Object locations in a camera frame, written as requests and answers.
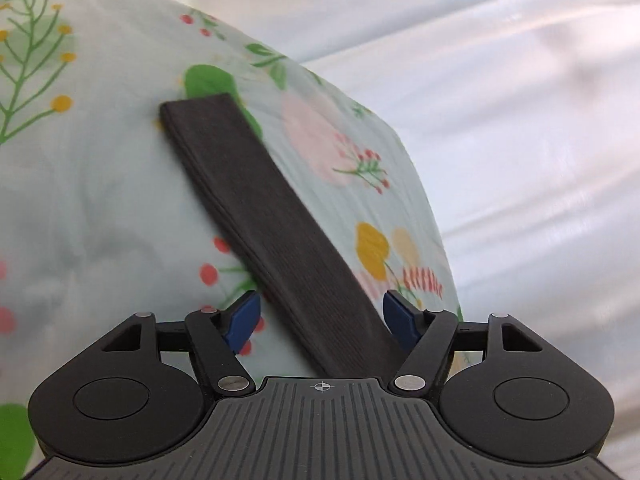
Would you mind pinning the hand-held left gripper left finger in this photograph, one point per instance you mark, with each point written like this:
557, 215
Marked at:
245, 321

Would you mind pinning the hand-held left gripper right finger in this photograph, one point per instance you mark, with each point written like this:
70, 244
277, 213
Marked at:
400, 321

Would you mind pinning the dark grey ribbed sock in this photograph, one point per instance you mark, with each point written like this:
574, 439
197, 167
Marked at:
260, 200

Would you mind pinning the floral print pillow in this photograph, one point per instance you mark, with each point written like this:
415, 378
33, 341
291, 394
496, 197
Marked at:
100, 185

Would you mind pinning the white bed sheet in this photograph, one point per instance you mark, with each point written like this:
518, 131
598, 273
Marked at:
525, 135

